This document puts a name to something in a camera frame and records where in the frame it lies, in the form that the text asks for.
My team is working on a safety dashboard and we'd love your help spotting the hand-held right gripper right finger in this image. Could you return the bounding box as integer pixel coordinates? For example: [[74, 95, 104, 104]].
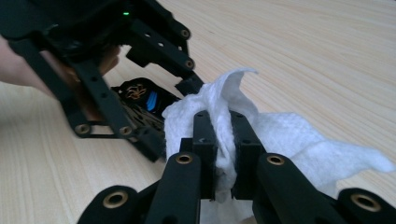
[[230, 111, 268, 201]]

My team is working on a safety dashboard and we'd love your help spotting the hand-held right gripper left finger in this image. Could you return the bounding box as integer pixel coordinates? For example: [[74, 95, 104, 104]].
[[180, 110, 219, 200]]

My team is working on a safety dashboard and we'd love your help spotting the white wet wipe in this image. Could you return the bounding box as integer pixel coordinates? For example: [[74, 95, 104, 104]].
[[162, 67, 396, 224]]

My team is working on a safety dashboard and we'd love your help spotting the blue toy car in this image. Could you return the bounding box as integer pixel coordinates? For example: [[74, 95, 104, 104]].
[[111, 77, 182, 133]]

